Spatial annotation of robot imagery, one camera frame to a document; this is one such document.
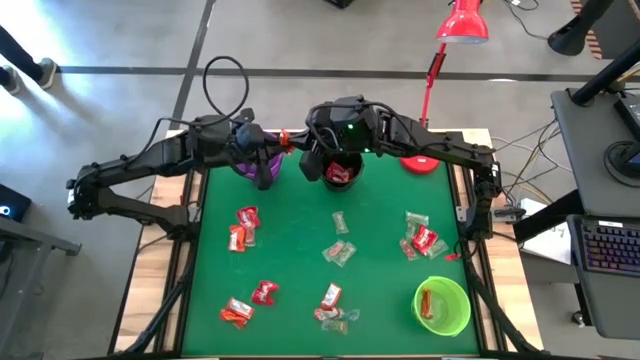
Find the green table mat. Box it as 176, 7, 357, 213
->
180, 135, 481, 357

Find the black round monitor base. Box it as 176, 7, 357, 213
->
603, 139, 640, 189

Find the black chair base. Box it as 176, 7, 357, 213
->
546, 0, 619, 57

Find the black floor cable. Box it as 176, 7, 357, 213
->
502, 0, 550, 41

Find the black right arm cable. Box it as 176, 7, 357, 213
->
304, 99, 416, 154

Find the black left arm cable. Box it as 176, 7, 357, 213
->
139, 54, 251, 156

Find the purple face bucket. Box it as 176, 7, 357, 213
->
228, 130, 285, 187

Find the black aluminium table frame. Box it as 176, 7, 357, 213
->
107, 119, 551, 360

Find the black side bracket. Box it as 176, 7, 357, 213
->
492, 205, 527, 222

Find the person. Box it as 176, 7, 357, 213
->
0, 23, 59, 97

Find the black pole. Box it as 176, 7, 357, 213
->
571, 38, 640, 107

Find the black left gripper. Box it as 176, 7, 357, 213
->
227, 106, 285, 192

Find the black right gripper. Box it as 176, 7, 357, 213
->
291, 97, 384, 183

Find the green bucket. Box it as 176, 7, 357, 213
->
410, 275, 472, 338

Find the black device blue light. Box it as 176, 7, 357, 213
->
0, 183, 32, 223

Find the red desk lamp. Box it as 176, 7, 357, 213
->
399, 0, 490, 176

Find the black desk support beam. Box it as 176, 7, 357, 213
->
512, 189, 574, 244

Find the black bucket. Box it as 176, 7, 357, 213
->
315, 149, 365, 193

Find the black desk device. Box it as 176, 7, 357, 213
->
613, 94, 640, 141

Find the red white candy pack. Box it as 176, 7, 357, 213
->
319, 282, 344, 311

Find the grey side desk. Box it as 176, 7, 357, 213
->
0, 214, 83, 360

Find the orange white printed candy pack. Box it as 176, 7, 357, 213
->
313, 306, 342, 322

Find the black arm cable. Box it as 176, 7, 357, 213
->
304, 99, 416, 154
139, 54, 251, 156

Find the floor cable bundle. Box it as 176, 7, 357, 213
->
489, 119, 564, 201

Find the white paper sheet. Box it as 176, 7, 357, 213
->
519, 197, 574, 266

